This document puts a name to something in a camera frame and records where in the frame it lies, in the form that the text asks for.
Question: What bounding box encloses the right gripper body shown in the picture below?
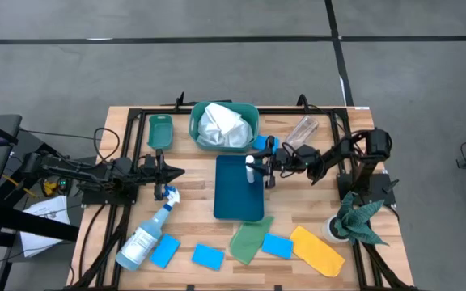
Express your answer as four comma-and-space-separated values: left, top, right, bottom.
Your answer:
265, 135, 322, 189

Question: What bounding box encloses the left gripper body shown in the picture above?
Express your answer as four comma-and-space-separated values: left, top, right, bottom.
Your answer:
138, 148, 166, 202

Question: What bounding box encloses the small white labelled bottle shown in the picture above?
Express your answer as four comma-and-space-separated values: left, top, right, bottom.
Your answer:
244, 154, 256, 184

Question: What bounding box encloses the clear spray bottle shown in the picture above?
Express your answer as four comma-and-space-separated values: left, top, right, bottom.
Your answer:
283, 115, 320, 150

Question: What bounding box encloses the white cloth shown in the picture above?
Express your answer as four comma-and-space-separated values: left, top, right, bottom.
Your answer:
196, 103, 254, 149

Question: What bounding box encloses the spray bottle with blue liquid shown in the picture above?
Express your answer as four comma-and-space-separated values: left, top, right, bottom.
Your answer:
114, 184, 181, 272

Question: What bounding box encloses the green microfibre cloth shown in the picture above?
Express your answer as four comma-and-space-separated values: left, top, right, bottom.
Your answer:
228, 215, 275, 266

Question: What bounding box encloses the blue rectangular sponge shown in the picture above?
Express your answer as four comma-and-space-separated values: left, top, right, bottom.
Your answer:
191, 242, 226, 272
261, 233, 294, 260
149, 233, 181, 270

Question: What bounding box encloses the yellow cloth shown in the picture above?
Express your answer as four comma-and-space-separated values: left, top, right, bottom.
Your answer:
289, 225, 346, 278

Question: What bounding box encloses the blue sponge with wavy edge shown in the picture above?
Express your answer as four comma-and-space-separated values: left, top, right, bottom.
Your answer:
252, 134, 281, 154

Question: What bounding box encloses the small teal plastic basket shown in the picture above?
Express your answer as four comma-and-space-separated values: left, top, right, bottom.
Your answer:
147, 114, 174, 150

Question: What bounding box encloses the dark blue plastic bin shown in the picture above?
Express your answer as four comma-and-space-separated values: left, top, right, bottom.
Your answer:
212, 154, 265, 222

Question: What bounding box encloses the large teal plastic basin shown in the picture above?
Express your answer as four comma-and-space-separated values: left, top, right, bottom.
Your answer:
188, 100, 261, 154

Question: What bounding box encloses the artificial plant in white pot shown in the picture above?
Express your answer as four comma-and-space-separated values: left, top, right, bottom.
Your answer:
321, 191, 390, 247

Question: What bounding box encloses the yellow and black tool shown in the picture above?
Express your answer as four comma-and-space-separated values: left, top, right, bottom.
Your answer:
40, 179, 58, 197

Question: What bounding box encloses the white paper sheet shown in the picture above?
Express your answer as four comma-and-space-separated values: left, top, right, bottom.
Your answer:
19, 195, 71, 259

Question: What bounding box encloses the black aluminium table frame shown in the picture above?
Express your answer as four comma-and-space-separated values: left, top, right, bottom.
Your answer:
65, 91, 420, 291

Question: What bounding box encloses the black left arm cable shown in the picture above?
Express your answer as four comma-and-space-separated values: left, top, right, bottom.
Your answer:
93, 127, 121, 163

